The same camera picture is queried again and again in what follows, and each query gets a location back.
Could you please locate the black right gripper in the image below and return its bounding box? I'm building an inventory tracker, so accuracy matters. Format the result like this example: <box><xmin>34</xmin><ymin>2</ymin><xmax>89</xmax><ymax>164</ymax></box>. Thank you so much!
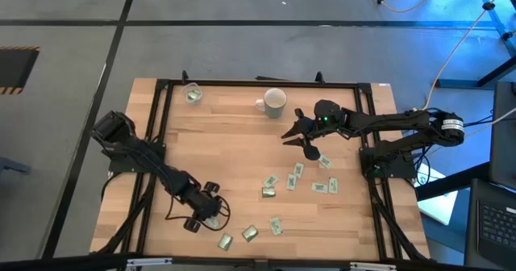
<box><xmin>281</xmin><ymin>98</ymin><xmax>347</xmax><ymax>162</ymax></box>

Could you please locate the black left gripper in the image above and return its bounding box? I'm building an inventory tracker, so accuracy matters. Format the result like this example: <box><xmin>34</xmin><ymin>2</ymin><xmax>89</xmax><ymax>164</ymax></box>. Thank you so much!
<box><xmin>183</xmin><ymin>181</ymin><xmax>224</xmax><ymax>234</ymax></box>

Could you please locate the green ceramic mug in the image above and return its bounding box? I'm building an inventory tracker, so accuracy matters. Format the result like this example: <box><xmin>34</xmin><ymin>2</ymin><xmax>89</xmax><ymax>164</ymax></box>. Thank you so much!
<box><xmin>254</xmin><ymin>87</ymin><xmax>288</xmax><ymax>119</ymax></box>

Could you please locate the clear plastic container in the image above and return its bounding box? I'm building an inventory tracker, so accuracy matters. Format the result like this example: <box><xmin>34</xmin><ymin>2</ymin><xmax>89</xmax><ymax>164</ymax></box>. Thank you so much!
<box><xmin>180</xmin><ymin>82</ymin><xmax>204</xmax><ymax>106</ymax></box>

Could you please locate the black gantry beam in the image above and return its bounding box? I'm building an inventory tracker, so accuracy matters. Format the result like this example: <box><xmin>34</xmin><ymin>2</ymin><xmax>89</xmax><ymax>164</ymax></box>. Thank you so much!
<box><xmin>0</xmin><ymin>254</ymin><xmax>516</xmax><ymax>271</ymax></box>

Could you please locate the white sheet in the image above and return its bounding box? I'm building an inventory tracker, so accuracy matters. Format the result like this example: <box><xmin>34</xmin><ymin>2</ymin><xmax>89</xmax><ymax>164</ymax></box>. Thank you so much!
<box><xmin>417</xmin><ymin>164</ymin><xmax>459</xmax><ymax>227</ymax></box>

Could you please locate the grey floor object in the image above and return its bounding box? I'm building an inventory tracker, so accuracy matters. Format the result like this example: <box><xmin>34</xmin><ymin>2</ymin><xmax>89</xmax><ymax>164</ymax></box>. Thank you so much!
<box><xmin>0</xmin><ymin>156</ymin><xmax>31</xmax><ymax>175</ymax></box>

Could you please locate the grey laptop lid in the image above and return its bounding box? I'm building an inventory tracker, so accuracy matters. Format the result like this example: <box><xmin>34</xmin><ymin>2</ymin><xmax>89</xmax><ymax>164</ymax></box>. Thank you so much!
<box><xmin>489</xmin><ymin>81</ymin><xmax>516</xmax><ymax>191</ymax></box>

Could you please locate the black metal stand leg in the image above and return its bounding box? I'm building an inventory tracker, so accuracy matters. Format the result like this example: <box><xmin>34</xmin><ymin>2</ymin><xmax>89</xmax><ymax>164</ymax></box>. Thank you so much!
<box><xmin>437</xmin><ymin>0</ymin><xmax>516</xmax><ymax>89</ymax></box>

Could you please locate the black laptop keyboard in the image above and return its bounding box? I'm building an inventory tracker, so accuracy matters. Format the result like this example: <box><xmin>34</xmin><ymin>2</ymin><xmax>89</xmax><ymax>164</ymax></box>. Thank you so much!
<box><xmin>463</xmin><ymin>177</ymin><xmax>516</xmax><ymax>270</ymax></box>

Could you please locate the floor hatch with hazard stripes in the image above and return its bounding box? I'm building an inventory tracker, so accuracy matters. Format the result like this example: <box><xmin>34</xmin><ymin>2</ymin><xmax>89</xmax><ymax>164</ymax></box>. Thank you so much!
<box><xmin>0</xmin><ymin>46</ymin><xmax>40</xmax><ymax>96</ymax></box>

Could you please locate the black cable loop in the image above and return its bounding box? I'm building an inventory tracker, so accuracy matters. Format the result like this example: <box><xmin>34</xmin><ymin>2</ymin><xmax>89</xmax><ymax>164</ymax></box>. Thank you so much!
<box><xmin>164</xmin><ymin>195</ymin><xmax>231</xmax><ymax>232</ymax></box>

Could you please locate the blue cable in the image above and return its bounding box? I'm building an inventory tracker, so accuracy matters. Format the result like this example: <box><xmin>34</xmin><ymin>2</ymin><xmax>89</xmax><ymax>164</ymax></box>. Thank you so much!
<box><xmin>463</xmin><ymin>109</ymin><xmax>495</xmax><ymax>129</ymax></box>

